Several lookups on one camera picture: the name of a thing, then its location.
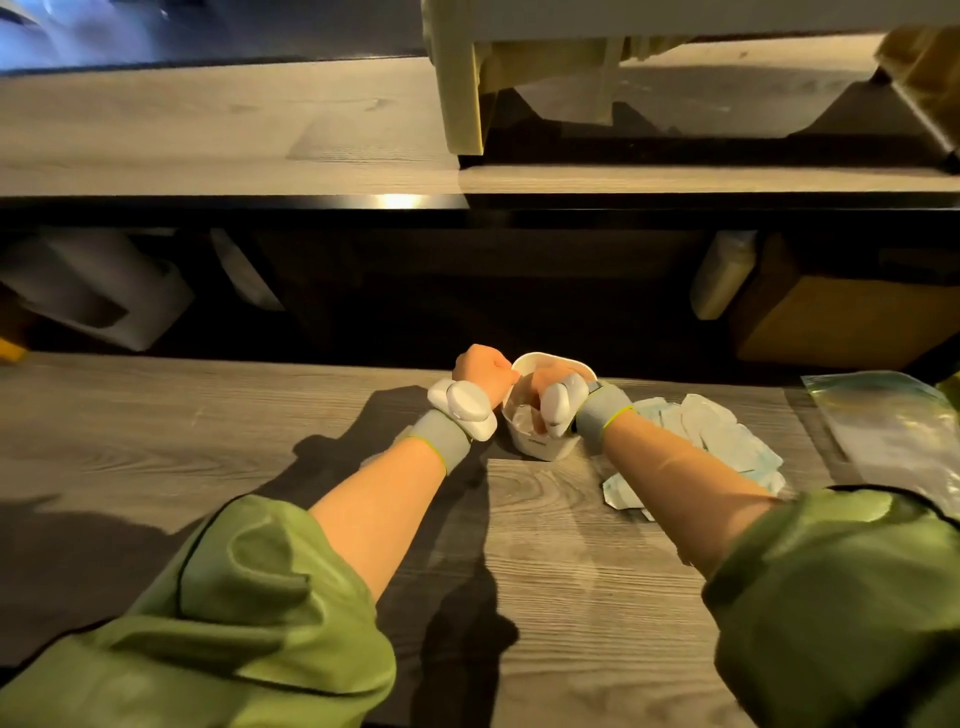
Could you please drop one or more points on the green sleeve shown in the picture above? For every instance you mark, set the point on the green sleeve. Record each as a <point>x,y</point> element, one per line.
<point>840,607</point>
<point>240,622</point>

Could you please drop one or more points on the small yellow object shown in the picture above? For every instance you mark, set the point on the small yellow object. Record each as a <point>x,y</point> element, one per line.
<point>9,349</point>

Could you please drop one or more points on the green right sleeve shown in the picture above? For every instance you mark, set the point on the green right sleeve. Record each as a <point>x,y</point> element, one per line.
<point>840,607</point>

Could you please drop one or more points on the person's right forearm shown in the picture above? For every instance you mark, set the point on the person's right forearm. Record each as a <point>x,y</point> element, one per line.
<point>675,487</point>

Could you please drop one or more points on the grey left wristband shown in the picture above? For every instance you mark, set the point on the grey left wristband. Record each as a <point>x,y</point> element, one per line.
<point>441,439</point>

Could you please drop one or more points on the clear plastic bag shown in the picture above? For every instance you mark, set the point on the clear plastic bag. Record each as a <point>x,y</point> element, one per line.
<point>892,427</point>

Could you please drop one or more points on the white plastic bottle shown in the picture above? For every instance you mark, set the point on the white plastic bottle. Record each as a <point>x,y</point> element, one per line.
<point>721,274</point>

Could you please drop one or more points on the white wrist tracker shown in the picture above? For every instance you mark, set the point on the white wrist tracker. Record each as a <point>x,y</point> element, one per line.
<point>564,401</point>
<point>469,405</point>

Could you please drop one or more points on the white right wrist tracker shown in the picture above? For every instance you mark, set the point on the white right wrist tracker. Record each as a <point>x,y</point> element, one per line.
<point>564,401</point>

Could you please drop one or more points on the grey wristband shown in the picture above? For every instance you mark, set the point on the grey wristband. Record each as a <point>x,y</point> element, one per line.
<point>441,439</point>
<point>602,409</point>

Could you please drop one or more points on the person's right hand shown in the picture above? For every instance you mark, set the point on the person's right hand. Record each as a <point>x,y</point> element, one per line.
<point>551,375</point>

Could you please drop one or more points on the person's left hand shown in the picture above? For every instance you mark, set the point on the person's left hand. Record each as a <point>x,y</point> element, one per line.
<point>484,367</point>

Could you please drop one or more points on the black shelf board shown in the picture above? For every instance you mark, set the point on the black shelf board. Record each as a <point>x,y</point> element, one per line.
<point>300,210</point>

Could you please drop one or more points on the green left sleeve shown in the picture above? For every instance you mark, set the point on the green left sleeve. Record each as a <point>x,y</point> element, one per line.
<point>240,622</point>

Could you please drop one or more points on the brown cardboard box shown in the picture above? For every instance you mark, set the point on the brown cardboard box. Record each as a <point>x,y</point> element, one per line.
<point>840,319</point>

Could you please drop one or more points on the grey right wristband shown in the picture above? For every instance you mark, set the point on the grey right wristband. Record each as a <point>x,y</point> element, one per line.
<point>602,409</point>

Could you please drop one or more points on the white cardboard box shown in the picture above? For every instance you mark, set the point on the white cardboard box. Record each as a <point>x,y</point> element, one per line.
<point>97,289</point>

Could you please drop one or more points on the cream furniture frame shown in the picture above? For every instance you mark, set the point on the cream furniture frame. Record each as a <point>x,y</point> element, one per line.
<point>465,82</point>

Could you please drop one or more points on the white left wrist tracker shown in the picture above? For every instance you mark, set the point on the white left wrist tracker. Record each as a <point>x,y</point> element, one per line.
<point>469,405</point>

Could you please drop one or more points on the person's left forearm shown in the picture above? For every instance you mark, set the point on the person's left forearm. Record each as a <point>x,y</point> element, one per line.
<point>379,510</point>

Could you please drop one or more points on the person's right fingers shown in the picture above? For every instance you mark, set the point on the person's right fingers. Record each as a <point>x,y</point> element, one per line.
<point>536,412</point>

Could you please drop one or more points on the pile of clear sachets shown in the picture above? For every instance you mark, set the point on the pile of clear sachets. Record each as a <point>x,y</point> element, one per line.
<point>720,439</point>

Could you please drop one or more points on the white paper cup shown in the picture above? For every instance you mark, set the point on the white paper cup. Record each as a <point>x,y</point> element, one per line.
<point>551,446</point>

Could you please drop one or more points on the white paper sheet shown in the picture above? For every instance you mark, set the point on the white paper sheet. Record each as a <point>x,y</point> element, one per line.
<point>244,270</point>

